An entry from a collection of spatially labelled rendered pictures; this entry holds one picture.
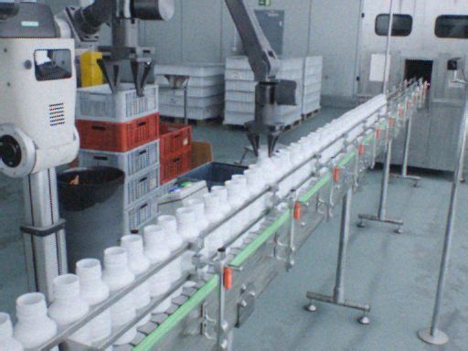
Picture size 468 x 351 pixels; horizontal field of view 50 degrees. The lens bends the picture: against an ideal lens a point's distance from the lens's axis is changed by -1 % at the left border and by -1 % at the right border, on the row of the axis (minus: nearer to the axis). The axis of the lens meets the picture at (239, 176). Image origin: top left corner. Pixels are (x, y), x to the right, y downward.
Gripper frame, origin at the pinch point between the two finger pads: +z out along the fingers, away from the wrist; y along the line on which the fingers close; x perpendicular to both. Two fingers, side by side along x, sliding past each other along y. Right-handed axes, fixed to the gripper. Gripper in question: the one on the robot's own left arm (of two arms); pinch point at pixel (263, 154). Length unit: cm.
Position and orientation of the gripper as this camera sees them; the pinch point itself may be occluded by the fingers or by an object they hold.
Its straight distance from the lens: 146.1
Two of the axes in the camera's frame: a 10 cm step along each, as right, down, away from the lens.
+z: -0.1, 9.7, 2.5
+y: -9.1, -1.1, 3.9
